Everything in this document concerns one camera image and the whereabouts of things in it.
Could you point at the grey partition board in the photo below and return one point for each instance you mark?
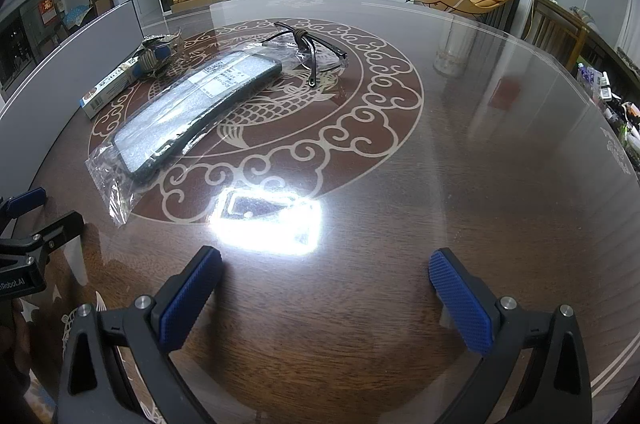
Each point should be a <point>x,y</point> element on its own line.
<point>75,54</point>

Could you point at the wooden dining chair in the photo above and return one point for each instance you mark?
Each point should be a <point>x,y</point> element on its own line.
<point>555,29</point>

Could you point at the black framed eyeglasses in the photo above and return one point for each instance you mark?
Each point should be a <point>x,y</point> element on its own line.
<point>306,49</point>

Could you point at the long blue white carton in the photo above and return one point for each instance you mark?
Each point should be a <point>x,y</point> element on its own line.
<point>112,86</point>

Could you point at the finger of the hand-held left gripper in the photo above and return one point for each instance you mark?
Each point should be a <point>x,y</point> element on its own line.
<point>22,201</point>
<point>60,229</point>

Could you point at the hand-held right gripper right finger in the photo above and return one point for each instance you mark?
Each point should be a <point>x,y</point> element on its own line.
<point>462,304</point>

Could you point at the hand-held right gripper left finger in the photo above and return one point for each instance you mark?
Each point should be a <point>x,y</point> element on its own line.
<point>187,296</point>

